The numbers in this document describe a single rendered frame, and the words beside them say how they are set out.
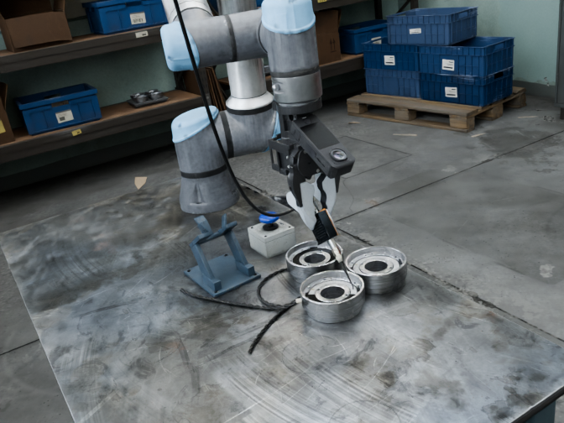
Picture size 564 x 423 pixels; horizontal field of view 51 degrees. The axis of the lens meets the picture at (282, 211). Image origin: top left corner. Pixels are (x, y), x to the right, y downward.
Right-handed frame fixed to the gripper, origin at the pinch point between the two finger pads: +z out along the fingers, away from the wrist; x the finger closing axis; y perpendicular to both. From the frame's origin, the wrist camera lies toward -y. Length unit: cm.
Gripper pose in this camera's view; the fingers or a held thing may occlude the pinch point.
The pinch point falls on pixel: (321, 221)
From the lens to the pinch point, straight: 98.1
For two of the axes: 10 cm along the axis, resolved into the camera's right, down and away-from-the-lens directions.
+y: -5.6, -2.6, 7.9
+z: 1.3, 9.1, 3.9
